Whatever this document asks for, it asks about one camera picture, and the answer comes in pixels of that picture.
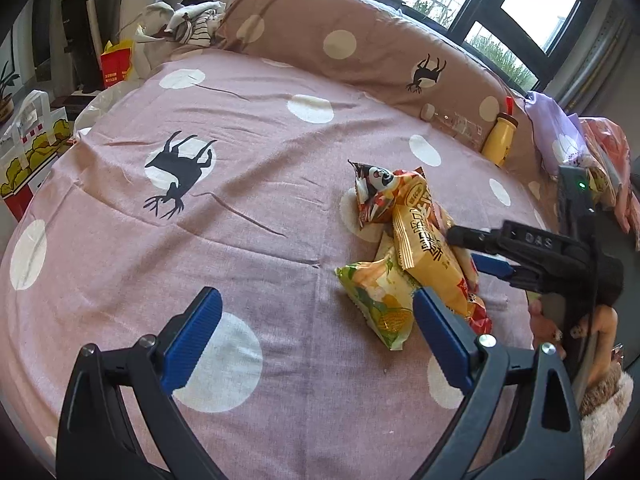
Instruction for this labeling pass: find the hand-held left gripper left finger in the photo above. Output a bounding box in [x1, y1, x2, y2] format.
[56, 286, 226, 480]

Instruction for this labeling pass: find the corn print snack bag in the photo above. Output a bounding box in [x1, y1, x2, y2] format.
[335, 245, 421, 352]

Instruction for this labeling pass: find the person's right forearm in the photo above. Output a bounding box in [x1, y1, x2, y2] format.
[577, 360, 636, 476]

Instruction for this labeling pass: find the yellow bottle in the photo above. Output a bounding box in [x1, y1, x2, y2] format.
[481, 96, 518, 167]

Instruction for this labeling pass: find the clear plastic bottle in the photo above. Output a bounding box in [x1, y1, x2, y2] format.
[421, 103, 488, 151]

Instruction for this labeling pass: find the pink polka dot bedsheet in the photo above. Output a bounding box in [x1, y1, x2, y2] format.
[0, 47, 566, 480]

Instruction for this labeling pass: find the red snack packet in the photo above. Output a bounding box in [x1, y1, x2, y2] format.
[465, 290, 493, 336]

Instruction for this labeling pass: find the white striped cloth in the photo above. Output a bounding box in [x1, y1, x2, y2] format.
[135, 0, 226, 56]

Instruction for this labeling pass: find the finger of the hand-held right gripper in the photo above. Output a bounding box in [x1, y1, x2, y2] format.
[446, 225, 503, 254]
[471, 253, 517, 282]

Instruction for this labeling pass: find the white printed shopping bag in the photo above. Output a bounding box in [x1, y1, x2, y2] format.
[0, 90, 76, 223]

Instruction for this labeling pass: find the purple polka dot cloth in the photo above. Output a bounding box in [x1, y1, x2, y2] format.
[522, 91, 593, 178]

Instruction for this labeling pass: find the person's right hand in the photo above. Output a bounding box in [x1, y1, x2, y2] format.
[529, 300, 620, 382]

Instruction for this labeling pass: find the red paper bag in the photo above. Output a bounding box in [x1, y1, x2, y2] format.
[100, 40, 136, 90]

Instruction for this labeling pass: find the yellow printed cloth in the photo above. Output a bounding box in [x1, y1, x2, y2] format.
[585, 165, 618, 206]

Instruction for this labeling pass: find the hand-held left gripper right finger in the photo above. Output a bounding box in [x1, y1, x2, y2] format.
[412, 287, 586, 480]

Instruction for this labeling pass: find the green potted plant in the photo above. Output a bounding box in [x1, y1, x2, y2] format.
[0, 60, 21, 123]

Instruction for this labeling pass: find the yellow snack bag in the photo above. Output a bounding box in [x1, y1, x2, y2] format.
[392, 170, 476, 318]

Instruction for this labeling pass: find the orange panda print snack bag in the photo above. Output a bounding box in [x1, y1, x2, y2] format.
[348, 160, 426, 223]

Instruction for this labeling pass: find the black upright appliance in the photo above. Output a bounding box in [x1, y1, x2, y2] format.
[61, 0, 103, 93]

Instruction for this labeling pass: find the brown polka dot pillow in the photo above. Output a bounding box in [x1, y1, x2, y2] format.
[215, 0, 546, 181]

